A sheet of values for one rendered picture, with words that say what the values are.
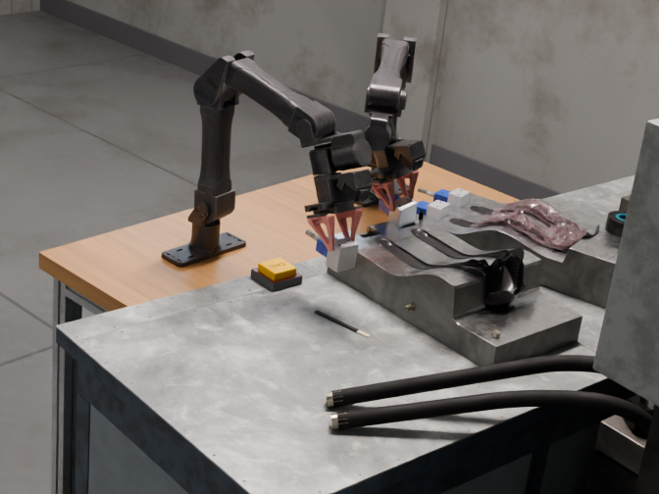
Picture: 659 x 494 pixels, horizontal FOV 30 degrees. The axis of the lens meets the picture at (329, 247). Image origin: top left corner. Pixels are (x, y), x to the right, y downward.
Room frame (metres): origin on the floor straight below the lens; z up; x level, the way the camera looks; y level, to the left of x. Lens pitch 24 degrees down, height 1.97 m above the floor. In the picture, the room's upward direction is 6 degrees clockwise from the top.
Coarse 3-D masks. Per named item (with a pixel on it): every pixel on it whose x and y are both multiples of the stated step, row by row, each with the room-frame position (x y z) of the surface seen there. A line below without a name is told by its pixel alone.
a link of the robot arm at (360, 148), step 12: (300, 120) 2.32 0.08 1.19; (300, 132) 2.31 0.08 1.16; (312, 132) 2.30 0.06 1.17; (336, 132) 2.36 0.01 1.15; (348, 132) 2.30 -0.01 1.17; (360, 132) 2.29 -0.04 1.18; (312, 144) 2.30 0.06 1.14; (336, 144) 2.29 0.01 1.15; (348, 144) 2.28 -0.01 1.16; (360, 144) 2.28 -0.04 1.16; (336, 156) 2.28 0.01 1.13; (348, 156) 2.26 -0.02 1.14; (360, 156) 2.27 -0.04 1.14; (336, 168) 2.28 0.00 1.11; (348, 168) 2.28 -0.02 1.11
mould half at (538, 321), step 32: (384, 224) 2.53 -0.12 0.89; (416, 224) 2.55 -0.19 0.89; (384, 256) 2.37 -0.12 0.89; (416, 256) 2.39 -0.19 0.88; (384, 288) 2.31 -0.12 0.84; (416, 288) 2.24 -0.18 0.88; (448, 288) 2.18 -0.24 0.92; (480, 288) 2.21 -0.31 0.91; (416, 320) 2.23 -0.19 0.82; (448, 320) 2.17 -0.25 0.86; (480, 320) 2.18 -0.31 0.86; (512, 320) 2.19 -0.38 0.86; (544, 320) 2.21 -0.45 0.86; (576, 320) 2.23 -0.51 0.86; (480, 352) 2.10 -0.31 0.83; (512, 352) 2.11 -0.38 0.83; (544, 352) 2.18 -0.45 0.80
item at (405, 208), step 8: (400, 200) 2.55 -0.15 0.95; (408, 200) 2.55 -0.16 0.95; (384, 208) 2.56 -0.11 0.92; (400, 208) 2.52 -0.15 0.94; (408, 208) 2.53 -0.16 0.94; (416, 208) 2.55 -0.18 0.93; (392, 216) 2.53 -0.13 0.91; (400, 216) 2.52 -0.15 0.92; (408, 216) 2.53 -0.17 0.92; (400, 224) 2.52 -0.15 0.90; (408, 224) 2.54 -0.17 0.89
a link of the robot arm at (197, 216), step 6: (198, 204) 2.45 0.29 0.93; (204, 204) 2.44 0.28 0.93; (198, 210) 2.45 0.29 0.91; (204, 210) 2.44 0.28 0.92; (210, 210) 2.43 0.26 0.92; (192, 216) 2.45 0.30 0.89; (198, 216) 2.44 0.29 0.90; (204, 216) 2.43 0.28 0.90; (192, 222) 2.45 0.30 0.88; (198, 222) 2.44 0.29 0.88; (204, 222) 2.45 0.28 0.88
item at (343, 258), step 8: (312, 232) 2.33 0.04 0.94; (320, 240) 2.28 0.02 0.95; (336, 240) 2.27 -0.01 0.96; (344, 240) 2.27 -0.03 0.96; (352, 240) 2.28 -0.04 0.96; (320, 248) 2.28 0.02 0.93; (336, 248) 2.24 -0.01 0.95; (344, 248) 2.24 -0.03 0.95; (352, 248) 2.25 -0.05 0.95; (328, 256) 2.26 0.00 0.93; (336, 256) 2.24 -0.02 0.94; (344, 256) 2.24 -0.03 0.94; (352, 256) 2.26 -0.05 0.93; (328, 264) 2.25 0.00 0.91; (336, 264) 2.23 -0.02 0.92; (344, 264) 2.25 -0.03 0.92; (352, 264) 2.26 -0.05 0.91
